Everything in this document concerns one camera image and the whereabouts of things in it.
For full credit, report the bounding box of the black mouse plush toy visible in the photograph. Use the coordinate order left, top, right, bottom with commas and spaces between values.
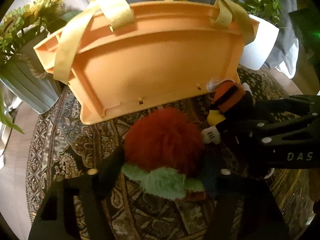
201, 80, 254, 145

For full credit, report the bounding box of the red fluffy strawberry plush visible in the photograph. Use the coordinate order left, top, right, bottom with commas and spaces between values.
121, 107, 206, 202

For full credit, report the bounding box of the right human hand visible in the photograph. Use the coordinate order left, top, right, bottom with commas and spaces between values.
309, 168, 320, 215

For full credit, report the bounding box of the patterned oriental rug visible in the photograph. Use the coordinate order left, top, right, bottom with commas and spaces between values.
25, 64, 315, 240

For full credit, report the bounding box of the white plant pot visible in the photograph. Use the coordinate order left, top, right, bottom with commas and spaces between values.
240, 15, 279, 70

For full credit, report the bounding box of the green potted plant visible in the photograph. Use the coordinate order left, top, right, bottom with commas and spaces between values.
235, 0, 283, 29

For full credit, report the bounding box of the grey ribbed vase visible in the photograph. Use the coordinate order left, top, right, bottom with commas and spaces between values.
1, 31, 62, 114

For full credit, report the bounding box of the orange plastic storage crate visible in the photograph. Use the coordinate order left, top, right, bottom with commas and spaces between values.
34, 1, 246, 125

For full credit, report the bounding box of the sunflower bouquet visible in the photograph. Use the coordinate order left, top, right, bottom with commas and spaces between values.
0, 0, 83, 134

